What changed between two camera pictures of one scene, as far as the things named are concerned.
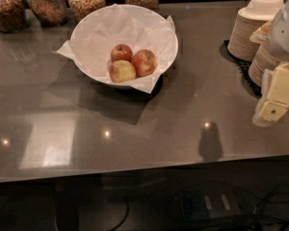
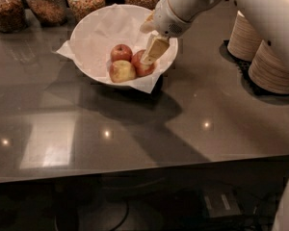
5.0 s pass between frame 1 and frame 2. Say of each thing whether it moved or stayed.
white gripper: moved
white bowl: stayed
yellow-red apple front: stayed
